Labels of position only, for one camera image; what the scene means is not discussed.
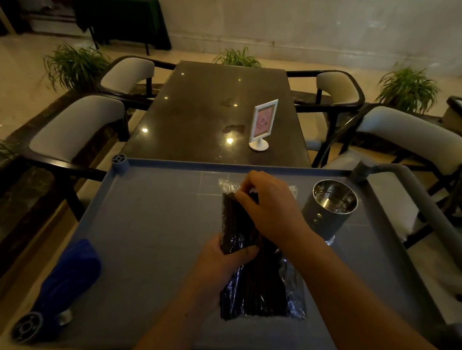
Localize person's left hand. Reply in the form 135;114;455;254
186;230;265;307

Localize person's right hand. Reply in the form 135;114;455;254
232;165;321;259

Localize plastic bag of black chopsticks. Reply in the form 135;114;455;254
207;171;311;329

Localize person's right forearm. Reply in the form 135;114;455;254
277;219;440;350

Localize person's left forearm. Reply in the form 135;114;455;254
98;282;228;350

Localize white table sign stand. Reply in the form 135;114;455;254
245;98;284;153

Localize steel cylinder holder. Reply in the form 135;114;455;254
298;176;363;248

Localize dark glossy dining table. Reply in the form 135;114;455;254
112;49;312;186

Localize grey service cart tray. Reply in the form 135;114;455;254
0;124;450;350

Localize blue cloth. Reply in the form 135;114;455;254
25;237;109;337

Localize table with green cloth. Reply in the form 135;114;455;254
72;0;173;62

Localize grey cart handle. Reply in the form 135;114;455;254
348;150;462;345

